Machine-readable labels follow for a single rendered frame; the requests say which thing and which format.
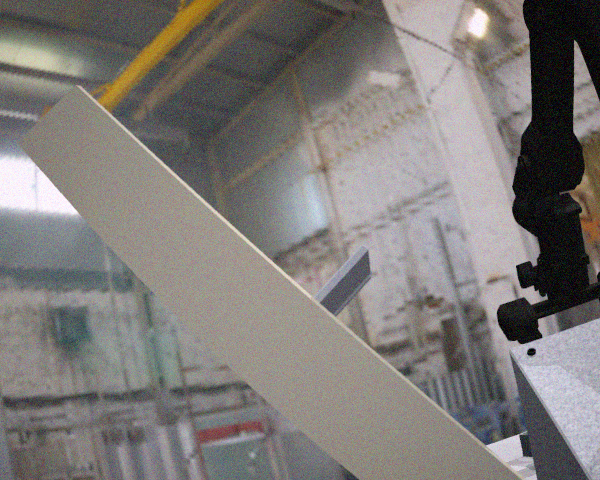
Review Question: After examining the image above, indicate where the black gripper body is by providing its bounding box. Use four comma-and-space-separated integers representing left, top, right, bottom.
497, 244, 600, 341

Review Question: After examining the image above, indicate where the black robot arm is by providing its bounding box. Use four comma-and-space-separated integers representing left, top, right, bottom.
512, 0, 600, 255

